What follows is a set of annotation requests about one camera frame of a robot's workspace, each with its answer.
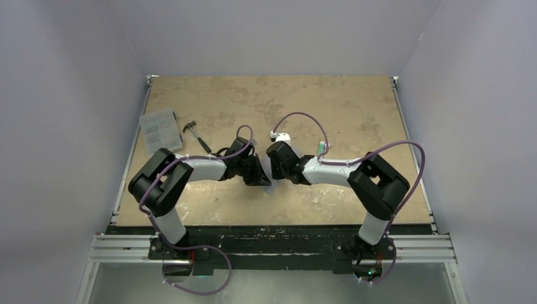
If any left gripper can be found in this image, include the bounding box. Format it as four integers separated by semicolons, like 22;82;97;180
236;153;269;186

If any grey envelope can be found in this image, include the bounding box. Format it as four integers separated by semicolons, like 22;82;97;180
266;184;277;195

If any green white glue stick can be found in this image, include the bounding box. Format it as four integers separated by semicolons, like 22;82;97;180
318;141;328;156

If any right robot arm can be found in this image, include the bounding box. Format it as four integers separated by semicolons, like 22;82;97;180
266;141;410;258

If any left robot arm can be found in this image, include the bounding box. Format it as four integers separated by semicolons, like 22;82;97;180
127;137;272;259

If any black hammer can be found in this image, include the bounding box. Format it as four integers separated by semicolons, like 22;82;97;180
182;120;212;154

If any clear plastic organizer box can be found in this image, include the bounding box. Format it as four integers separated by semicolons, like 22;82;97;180
139;108;183;156

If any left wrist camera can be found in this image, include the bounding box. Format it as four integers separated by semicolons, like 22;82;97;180
269;130;291;145

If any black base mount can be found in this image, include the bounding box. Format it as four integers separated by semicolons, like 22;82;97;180
104;224;433;278

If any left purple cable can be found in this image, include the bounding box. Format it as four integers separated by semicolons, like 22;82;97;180
138;125;255;295

